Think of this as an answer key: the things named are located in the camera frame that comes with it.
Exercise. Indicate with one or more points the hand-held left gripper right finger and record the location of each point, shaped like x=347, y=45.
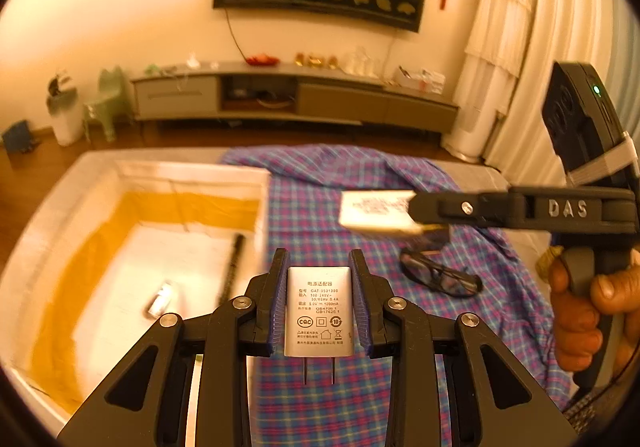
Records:
x=364, y=322

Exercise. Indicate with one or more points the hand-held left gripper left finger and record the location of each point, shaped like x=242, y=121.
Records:
x=272, y=322

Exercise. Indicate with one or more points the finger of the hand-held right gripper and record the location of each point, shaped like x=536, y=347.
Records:
x=450, y=208

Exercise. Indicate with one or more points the gold tin box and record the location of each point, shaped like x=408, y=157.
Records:
x=432, y=241

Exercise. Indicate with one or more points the white charger adapter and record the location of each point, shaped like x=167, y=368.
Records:
x=317, y=307

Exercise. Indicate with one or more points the black marker pen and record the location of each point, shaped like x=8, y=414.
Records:
x=232, y=272

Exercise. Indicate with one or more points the black glasses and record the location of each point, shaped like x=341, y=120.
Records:
x=452, y=284

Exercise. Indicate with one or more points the cream tissue pack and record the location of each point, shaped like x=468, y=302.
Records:
x=370, y=209

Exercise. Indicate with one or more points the white cardboard box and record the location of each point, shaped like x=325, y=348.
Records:
x=165, y=252

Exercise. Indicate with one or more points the person's right hand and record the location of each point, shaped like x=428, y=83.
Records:
x=575, y=327

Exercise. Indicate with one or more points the standing air conditioner lace cover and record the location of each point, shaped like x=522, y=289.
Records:
x=492, y=52

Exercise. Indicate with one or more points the blue purple plaid cloth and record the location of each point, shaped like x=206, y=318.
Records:
x=310, y=207

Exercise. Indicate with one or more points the cream curtain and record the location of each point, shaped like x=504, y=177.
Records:
x=560, y=2

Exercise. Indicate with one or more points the white desk organizer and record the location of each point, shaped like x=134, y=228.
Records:
x=420, y=79

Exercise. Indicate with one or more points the grey television cabinet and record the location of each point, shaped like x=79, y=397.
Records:
x=350, y=102

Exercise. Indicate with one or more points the glass cup set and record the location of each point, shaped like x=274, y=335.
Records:
x=362, y=63

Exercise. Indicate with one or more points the small gold ornament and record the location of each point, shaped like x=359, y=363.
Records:
x=331, y=62
x=299, y=59

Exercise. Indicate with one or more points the gold ingot ornament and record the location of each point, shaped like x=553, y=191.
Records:
x=315, y=61

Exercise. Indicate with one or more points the red fruit plate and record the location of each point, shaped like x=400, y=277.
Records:
x=261, y=60

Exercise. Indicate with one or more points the green child chair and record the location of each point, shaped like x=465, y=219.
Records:
x=112, y=92

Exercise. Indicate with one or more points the small green toy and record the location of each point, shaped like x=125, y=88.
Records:
x=152, y=68

